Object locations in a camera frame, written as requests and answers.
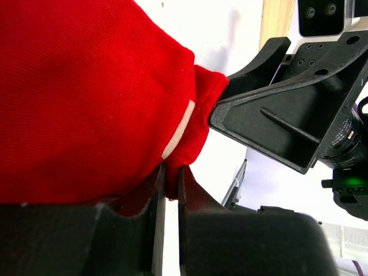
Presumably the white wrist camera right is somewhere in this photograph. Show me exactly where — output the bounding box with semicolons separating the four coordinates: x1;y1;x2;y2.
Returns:
297;0;367;37

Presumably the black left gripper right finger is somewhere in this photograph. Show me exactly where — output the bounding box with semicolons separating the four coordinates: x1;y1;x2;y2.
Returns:
178;167;338;275

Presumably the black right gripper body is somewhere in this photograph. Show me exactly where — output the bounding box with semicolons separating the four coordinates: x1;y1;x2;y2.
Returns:
278;37;367;220

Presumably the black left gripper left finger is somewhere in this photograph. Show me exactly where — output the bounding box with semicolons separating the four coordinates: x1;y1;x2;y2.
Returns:
1;165;166;275

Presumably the wooden compartment tray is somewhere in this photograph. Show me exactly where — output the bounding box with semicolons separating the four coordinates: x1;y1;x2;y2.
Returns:
259;0;296;50

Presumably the red reindeer sock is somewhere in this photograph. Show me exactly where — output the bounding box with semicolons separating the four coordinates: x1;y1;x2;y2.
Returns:
1;1;228;204

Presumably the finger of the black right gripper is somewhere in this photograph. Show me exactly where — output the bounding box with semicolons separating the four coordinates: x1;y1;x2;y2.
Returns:
221;37;291;99
209;64;345;174

